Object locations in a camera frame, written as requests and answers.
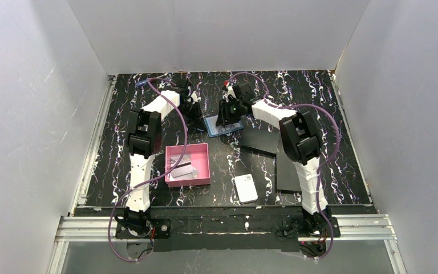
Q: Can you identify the blue leather card holder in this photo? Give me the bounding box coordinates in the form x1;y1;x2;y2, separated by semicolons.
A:
204;115;244;138

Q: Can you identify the pink plastic tray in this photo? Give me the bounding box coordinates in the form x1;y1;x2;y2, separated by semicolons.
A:
165;143;210;188

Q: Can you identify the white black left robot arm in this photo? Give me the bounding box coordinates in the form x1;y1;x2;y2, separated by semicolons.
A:
115;78;202;238

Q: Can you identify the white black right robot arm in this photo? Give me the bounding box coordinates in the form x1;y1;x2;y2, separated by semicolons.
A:
216;83;334;236

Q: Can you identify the loose VIP card in tray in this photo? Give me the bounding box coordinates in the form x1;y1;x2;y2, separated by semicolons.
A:
169;155;190;170

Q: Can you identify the dark grey perforated box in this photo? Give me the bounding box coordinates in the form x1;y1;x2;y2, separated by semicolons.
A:
240;128;280;155

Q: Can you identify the white small box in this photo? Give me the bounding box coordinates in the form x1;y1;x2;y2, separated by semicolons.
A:
234;174;258;204

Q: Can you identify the flat black rectangular box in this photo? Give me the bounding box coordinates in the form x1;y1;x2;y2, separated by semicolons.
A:
275;151;301;194

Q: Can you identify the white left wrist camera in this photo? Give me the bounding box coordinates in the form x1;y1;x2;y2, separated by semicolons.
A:
189;91;201;104

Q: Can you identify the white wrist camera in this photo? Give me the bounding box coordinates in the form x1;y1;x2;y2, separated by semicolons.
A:
189;91;201;104
222;82;236;102

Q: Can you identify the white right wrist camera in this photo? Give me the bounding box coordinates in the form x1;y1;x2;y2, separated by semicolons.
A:
222;82;236;102

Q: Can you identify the blue red handled screwdriver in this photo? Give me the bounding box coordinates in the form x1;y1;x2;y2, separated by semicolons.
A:
135;78;160;88

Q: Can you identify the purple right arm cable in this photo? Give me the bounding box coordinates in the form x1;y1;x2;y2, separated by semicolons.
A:
227;71;342;261

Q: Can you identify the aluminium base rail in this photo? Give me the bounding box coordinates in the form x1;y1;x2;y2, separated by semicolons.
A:
48;214;406;273

